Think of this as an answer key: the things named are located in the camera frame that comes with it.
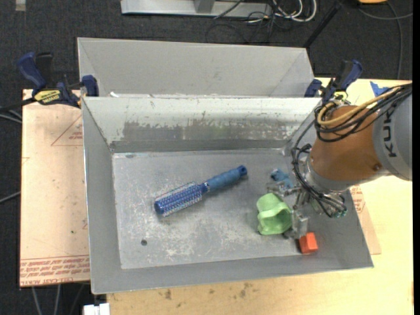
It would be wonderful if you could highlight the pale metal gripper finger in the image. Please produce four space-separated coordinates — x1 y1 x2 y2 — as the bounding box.
283 209 310 240
265 180 298 197

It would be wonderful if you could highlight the brown cardboard board, red print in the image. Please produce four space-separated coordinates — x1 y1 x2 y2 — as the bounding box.
19 89 383 288

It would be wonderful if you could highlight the orange block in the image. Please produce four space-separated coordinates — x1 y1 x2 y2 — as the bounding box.
298 232 320 255

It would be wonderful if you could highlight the grey metal bin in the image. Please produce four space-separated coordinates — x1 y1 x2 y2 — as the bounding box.
77 37 375 295

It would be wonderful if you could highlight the light green plastic cup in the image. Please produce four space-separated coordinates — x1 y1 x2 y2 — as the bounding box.
256 192 293 236

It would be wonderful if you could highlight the blue hairbrush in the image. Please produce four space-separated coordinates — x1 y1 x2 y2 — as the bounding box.
154 165 248 218

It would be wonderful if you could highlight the small blue plastic piece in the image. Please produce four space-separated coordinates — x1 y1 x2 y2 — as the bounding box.
270 169 292 189

